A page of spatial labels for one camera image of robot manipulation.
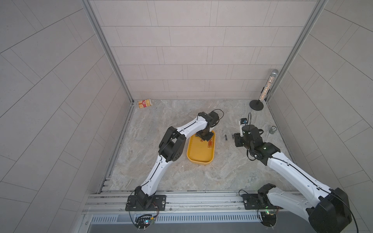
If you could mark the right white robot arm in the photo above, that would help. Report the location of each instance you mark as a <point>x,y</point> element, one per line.
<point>327,210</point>

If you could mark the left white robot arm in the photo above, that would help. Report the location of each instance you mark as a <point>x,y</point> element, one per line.
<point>171,148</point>

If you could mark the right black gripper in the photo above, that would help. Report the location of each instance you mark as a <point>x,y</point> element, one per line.
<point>237,137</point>

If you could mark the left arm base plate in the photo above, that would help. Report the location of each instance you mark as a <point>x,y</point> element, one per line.
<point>156,202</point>

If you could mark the small red yellow box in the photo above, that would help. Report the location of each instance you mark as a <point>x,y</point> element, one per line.
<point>144,103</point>

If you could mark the yellow plastic storage box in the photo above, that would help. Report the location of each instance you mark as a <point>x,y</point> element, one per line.
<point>197,151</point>

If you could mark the aluminium rail frame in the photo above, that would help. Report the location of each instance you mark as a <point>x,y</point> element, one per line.
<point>196,198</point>

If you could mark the right circuit board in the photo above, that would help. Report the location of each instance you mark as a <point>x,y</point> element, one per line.
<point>267,219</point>

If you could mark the wrapped poker chip stack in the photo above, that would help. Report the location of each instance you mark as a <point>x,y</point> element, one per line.
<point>272,130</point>

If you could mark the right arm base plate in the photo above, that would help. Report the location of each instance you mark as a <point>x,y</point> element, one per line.
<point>257,202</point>

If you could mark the red orange battery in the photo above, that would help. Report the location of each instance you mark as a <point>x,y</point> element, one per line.
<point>211,144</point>

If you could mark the left circuit board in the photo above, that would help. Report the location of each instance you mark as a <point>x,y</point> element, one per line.
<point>144,221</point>

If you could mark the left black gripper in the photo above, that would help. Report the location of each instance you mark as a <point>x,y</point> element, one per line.
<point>207,138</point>

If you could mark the black stand crystal tube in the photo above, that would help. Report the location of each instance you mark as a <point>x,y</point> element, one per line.
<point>258,104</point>

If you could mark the circuit board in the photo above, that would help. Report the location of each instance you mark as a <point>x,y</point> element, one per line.
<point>267,219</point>
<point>144,221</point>

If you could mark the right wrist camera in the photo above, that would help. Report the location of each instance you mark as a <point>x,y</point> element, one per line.
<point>243,121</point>

